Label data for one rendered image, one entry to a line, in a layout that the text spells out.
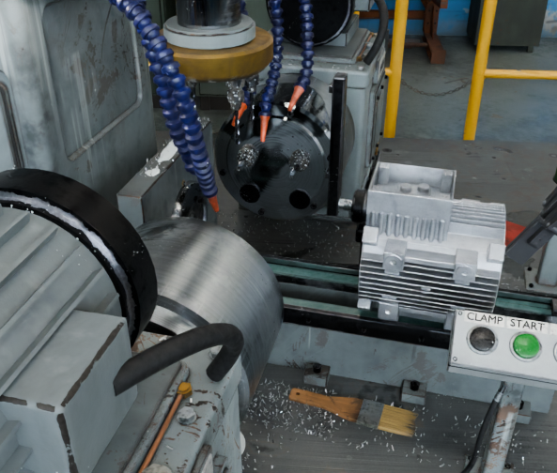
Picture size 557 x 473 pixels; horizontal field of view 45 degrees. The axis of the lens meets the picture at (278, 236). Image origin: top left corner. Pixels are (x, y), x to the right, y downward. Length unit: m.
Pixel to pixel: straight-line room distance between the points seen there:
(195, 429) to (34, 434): 0.19
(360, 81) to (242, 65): 0.53
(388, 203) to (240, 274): 0.27
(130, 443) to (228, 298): 0.26
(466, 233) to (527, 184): 0.85
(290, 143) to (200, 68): 0.38
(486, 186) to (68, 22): 1.15
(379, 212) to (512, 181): 0.89
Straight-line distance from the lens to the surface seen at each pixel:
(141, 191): 0.99
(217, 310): 0.76
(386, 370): 1.14
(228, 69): 0.93
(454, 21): 6.22
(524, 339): 0.86
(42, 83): 0.97
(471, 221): 1.02
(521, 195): 1.79
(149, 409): 0.60
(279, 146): 1.27
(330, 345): 1.13
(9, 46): 0.94
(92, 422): 0.46
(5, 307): 0.47
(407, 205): 0.99
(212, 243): 0.83
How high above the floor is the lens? 1.60
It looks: 32 degrees down
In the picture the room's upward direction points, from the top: straight up
